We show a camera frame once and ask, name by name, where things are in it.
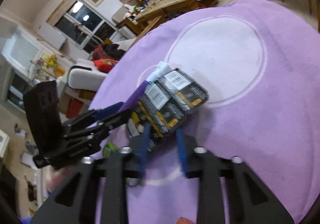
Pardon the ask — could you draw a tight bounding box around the person's left hand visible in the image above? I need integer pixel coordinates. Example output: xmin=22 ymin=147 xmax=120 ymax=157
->
xmin=45 ymin=165 xmax=75 ymax=193

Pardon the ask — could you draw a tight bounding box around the person's right hand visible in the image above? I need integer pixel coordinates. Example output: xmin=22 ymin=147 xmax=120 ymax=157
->
xmin=176 ymin=217 xmax=195 ymax=224

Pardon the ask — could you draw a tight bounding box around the green candy wrapper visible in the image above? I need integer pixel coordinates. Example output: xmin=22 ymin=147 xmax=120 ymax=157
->
xmin=102 ymin=142 xmax=119 ymax=158

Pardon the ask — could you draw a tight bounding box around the white sofa armrest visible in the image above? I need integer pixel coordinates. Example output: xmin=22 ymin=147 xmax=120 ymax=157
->
xmin=67 ymin=59 xmax=107 ymax=92

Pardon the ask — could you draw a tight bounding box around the red cushion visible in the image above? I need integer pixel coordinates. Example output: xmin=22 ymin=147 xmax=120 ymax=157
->
xmin=93 ymin=59 xmax=118 ymax=74

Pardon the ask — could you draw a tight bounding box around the purple tablecloth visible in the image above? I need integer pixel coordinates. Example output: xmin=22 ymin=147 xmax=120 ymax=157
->
xmin=91 ymin=0 xmax=319 ymax=223

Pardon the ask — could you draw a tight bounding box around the wooden coffee table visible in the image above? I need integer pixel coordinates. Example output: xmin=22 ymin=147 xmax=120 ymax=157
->
xmin=136 ymin=0 xmax=219 ymax=23

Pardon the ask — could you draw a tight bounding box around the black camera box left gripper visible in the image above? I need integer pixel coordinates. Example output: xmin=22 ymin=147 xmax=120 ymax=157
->
xmin=23 ymin=81 xmax=63 ymax=158

